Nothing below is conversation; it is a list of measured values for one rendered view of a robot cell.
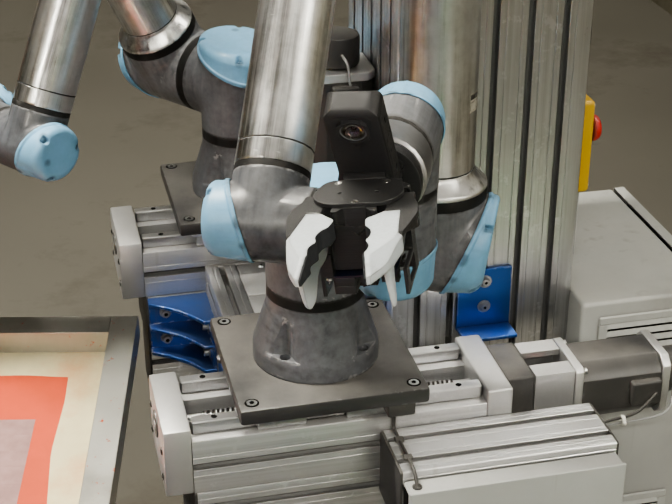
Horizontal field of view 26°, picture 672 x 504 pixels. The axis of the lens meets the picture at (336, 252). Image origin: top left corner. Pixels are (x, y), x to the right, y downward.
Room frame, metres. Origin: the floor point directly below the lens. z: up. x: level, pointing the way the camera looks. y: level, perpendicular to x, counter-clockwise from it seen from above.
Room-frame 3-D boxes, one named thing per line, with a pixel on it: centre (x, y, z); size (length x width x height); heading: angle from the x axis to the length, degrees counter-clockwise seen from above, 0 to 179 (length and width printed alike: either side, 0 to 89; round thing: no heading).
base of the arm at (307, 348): (1.51, 0.02, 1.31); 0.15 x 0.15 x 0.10
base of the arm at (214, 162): (1.99, 0.14, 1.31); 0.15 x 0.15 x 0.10
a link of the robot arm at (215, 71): (1.99, 0.14, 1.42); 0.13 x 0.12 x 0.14; 49
